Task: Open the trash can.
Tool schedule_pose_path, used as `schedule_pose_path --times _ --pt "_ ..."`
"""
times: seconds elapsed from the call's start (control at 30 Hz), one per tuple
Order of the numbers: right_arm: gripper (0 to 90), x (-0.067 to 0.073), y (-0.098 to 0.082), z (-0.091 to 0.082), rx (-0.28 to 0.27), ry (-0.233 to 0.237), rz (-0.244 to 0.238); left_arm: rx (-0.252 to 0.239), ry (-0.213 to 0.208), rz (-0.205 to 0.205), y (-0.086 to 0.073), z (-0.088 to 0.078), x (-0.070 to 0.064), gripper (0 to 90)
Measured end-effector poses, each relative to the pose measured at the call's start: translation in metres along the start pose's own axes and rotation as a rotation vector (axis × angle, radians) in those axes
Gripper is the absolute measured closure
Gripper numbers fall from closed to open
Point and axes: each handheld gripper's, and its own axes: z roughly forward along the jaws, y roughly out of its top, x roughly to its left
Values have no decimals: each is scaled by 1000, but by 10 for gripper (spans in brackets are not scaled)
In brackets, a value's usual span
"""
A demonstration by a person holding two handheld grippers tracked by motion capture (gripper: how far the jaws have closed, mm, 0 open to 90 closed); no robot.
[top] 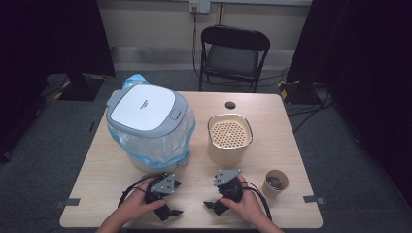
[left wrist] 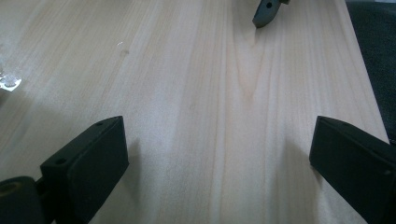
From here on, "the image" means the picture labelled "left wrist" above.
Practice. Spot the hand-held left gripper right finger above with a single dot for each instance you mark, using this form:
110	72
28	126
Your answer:
358	174

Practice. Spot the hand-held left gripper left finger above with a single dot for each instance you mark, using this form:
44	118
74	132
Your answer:
87	168

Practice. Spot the clear plastic scrap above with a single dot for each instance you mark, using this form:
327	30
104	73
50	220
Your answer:
9	81

